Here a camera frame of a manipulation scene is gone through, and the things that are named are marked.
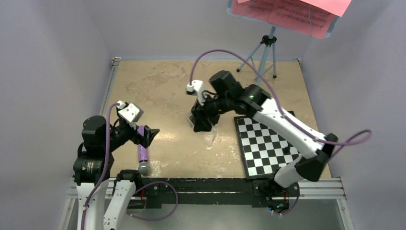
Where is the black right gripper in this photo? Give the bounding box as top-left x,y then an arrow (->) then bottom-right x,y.
191,92 -> 232,132

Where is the purple glitter microphone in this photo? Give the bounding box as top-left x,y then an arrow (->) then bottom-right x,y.
137,126 -> 151,176

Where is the black metronome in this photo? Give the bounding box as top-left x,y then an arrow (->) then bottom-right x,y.
187,113 -> 195,128

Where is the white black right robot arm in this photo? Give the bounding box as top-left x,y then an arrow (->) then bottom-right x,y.
186,70 -> 338,195

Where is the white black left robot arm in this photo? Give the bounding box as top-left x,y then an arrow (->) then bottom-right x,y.
73,115 -> 160,230

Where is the black white chessboard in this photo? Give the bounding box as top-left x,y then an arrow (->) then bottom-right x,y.
234,115 -> 300,179

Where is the light blue music stand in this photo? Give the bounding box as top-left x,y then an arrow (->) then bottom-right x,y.
227,0 -> 339,86

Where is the pink sheet music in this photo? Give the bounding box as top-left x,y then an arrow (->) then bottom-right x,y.
227,0 -> 351,39

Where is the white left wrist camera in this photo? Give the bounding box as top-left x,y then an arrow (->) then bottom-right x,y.
116,101 -> 144,123

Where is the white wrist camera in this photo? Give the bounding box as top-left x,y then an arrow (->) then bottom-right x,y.
186,80 -> 205,105
116,101 -> 144,123

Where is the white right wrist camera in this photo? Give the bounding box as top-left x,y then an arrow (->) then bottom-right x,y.
186,80 -> 205,105

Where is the black base frame rail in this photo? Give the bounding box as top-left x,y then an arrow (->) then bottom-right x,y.
134,178 -> 299,209

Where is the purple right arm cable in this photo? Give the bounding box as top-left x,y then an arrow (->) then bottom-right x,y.
190,49 -> 372,217

